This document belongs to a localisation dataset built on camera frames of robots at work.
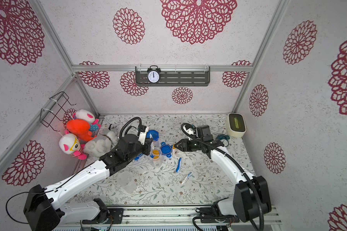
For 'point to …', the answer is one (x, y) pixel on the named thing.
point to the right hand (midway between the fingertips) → (176, 144)
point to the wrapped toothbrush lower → (188, 176)
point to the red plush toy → (80, 128)
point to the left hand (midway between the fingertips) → (152, 140)
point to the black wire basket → (54, 110)
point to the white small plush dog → (103, 144)
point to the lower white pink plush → (70, 144)
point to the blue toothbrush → (178, 165)
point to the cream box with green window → (235, 126)
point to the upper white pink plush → (82, 114)
